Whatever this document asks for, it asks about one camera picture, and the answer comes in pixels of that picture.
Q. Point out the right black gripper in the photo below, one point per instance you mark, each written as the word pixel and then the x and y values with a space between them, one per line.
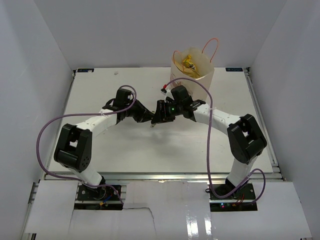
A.
pixel 162 106

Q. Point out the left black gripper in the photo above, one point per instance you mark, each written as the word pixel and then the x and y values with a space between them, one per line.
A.
pixel 144 115

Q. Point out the large brown snack bag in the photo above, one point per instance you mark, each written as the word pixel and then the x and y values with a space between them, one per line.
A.
pixel 189 72

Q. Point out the yellow candy packet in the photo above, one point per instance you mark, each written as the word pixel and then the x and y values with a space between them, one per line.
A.
pixel 187 62

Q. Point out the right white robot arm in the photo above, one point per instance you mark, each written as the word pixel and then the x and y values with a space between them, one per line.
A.
pixel 245 137

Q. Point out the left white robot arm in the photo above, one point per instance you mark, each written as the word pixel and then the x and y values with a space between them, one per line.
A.
pixel 74 146

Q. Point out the cream paper bag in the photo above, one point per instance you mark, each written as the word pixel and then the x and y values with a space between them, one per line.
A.
pixel 205 67

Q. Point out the white foam board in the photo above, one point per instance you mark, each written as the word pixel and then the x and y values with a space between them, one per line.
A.
pixel 166 211

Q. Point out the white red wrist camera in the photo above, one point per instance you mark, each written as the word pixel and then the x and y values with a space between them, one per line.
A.
pixel 166 88

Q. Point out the aluminium front rail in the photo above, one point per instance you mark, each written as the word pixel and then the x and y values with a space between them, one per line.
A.
pixel 217 178

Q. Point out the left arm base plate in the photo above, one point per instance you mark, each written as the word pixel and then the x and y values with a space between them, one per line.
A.
pixel 102 198

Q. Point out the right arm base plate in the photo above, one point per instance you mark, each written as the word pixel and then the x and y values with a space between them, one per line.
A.
pixel 240 201

